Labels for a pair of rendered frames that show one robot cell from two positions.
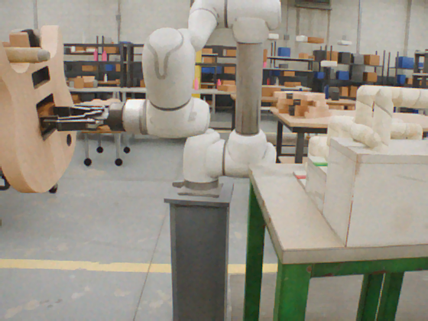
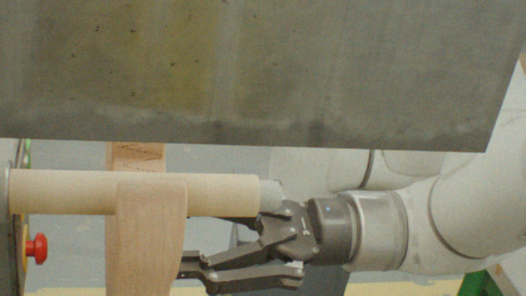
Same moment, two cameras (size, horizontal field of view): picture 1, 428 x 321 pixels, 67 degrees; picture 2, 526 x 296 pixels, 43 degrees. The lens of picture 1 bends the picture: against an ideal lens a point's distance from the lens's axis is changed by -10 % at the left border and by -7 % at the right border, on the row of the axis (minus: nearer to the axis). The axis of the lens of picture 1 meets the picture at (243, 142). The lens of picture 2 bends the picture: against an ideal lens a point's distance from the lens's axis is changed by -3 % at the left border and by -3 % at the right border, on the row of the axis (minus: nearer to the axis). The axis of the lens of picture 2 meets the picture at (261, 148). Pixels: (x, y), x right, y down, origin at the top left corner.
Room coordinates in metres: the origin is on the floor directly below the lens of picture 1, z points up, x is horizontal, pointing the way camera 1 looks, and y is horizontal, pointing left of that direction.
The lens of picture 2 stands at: (0.26, 0.52, 1.54)
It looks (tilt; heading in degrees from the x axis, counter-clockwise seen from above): 30 degrees down; 349
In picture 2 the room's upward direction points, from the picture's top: 10 degrees clockwise
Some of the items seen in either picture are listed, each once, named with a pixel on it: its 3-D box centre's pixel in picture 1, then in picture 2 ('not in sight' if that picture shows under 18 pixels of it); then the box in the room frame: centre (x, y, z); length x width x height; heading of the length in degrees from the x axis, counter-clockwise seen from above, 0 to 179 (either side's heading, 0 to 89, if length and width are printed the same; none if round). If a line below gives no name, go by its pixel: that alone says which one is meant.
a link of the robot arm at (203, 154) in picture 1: (203, 154); (318, 140); (1.47, 0.17, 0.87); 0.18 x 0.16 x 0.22; 87
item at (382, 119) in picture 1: (381, 124); not in sight; (0.57, -0.24, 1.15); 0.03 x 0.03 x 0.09
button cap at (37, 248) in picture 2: not in sight; (31, 248); (0.94, 0.65, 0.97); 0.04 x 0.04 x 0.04; 6
